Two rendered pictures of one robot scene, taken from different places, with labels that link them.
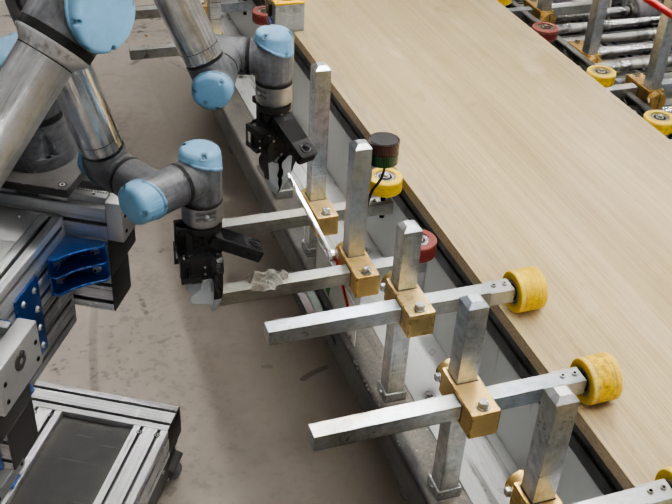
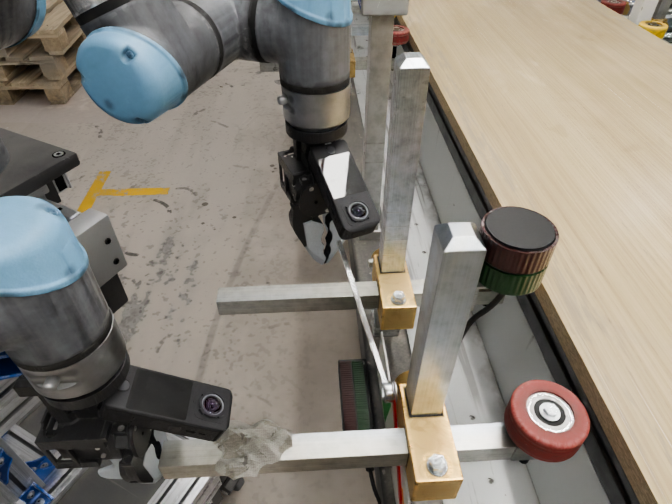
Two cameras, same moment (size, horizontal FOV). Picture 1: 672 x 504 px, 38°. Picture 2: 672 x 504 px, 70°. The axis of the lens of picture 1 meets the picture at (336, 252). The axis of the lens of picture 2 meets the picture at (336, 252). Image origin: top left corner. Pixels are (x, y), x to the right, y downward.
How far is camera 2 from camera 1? 1.47 m
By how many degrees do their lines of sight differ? 15
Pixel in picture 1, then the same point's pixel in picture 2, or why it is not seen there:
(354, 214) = (428, 361)
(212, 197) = (47, 348)
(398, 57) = (534, 82)
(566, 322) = not seen: outside the picture
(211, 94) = (114, 85)
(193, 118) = not seen: hidden behind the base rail
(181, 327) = (292, 315)
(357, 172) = (443, 294)
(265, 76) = (289, 65)
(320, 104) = (404, 131)
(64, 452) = not seen: hidden behind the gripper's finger
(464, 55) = (617, 85)
